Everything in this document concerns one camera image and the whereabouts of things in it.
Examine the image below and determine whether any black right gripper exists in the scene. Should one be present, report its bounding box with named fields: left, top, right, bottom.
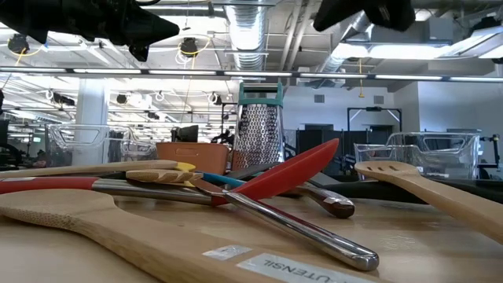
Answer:
left=313, top=0, right=417, bottom=32

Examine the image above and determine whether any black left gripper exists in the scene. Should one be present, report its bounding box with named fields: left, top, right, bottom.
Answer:
left=88, top=0, right=181, bottom=45

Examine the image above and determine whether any wooden fork spoon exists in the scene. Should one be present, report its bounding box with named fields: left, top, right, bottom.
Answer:
left=125, top=168, right=204, bottom=185

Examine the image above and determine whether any wooden slotted spatula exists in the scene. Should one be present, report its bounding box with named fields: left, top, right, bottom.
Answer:
left=0, top=159, right=181, bottom=181

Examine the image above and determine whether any blue silicone spoon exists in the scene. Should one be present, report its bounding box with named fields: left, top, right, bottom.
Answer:
left=199, top=171, right=247, bottom=189

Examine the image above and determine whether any black square-head spatula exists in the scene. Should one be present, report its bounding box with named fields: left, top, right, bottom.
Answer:
left=310, top=171, right=347, bottom=188

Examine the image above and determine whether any large black wide spatula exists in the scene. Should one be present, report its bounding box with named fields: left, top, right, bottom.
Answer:
left=314, top=178, right=503, bottom=205

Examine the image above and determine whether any oval slotted wooden spoon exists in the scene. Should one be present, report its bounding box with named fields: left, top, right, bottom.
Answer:
left=354, top=160, right=503, bottom=244

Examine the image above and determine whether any long ceiling light strip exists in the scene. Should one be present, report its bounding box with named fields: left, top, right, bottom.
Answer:
left=0, top=66, right=503, bottom=83

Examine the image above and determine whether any white support column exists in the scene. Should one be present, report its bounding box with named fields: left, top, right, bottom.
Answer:
left=72, top=78, right=112, bottom=166

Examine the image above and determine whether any black room monitor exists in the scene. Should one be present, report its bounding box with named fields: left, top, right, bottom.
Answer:
left=171, top=124, right=200, bottom=143

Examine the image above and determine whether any orange plastic bin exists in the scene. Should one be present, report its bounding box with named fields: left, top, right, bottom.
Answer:
left=156, top=141, right=230, bottom=176

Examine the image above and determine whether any clear plastic bin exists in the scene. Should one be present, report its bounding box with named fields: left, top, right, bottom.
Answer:
left=44, top=123, right=158, bottom=168
left=353, top=131, right=481, bottom=182

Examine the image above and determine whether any teal steel box grater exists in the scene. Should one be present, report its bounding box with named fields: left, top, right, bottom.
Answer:
left=230, top=81, right=287, bottom=174

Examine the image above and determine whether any red slotted spoon steel shank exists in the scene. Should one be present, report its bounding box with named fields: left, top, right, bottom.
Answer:
left=0, top=138, right=340, bottom=208

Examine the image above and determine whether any dark wooden spoon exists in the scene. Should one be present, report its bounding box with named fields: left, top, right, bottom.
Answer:
left=281, top=181, right=356, bottom=220

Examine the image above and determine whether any large labelled wooden spoon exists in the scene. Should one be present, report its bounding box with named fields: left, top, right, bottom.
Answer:
left=0, top=188, right=380, bottom=283

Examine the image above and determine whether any heavy steel table knife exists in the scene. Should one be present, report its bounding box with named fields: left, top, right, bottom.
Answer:
left=190, top=178, right=380, bottom=272

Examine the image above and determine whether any slanted silver ventilation duct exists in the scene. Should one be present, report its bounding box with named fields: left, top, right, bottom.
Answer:
left=317, top=11, right=373, bottom=74

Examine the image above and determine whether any black yellow cable reel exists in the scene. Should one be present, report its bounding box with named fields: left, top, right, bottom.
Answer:
left=178, top=35, right=212, bottom=58
left=7, top=33, right=31, bottom=55

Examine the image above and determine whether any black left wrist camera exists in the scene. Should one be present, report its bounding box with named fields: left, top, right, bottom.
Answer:
left=128, top=42, right=151, bottom=63

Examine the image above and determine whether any yellow hanging cord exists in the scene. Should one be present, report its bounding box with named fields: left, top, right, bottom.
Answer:
left=356, top=57, right=365, bottom=99

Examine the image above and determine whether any wide silver ventilation duct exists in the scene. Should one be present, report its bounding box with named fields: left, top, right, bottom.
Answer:
left=224, top=0, right=270, bottom=72

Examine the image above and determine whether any black room rig frame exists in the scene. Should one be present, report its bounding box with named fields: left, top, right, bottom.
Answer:
left=347, top=106, right=402, bottom=133

